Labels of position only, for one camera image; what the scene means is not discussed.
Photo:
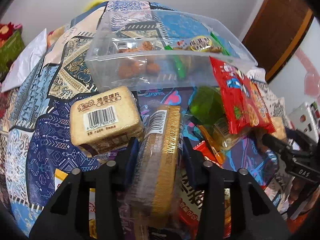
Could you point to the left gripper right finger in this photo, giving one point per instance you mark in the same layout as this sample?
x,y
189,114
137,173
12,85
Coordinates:
x,y
253,216

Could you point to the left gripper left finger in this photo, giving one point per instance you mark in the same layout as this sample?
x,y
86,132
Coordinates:
x,y
66,215

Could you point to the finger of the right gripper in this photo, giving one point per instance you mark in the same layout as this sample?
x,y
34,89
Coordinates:
x,y
279,146

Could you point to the green jelly cup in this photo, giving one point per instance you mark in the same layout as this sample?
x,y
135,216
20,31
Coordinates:
x,y
206,105

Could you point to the gold biscuit pack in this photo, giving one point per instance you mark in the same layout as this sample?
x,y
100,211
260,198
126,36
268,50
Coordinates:
x,y
153,187

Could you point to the toasted bun slice pack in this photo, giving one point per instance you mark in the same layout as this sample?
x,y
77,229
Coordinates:
x,y
105,122

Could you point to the green-ended candy snack pack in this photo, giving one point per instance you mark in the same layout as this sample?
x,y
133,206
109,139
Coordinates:
x,y
199,44

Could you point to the fried dough ball pack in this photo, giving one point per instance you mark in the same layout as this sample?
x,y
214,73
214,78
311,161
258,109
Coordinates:
x,y
137,66

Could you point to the peanut brittle bar pack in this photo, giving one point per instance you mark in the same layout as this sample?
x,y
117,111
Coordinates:
x,y
219,140

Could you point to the red spicy snack bag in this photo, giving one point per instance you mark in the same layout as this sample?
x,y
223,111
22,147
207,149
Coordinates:
x,y
191,205

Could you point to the patchwork patterned bed quilt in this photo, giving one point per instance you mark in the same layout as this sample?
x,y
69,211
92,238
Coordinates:
x,y
35,137

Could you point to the brown wooden door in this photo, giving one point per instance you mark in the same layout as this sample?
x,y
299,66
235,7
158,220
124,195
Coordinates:
x,y
276,32

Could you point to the clear plastic storage bin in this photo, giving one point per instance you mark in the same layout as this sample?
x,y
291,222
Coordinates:
x,y
160,27

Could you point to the white pillow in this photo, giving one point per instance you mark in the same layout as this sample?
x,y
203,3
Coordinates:
x,y
25,62

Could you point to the green storage box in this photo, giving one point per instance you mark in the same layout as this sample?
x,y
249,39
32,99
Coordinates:
x,y
10,50

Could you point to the yellow foam bed guard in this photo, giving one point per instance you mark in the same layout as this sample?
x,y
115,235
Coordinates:
x,y
93,3

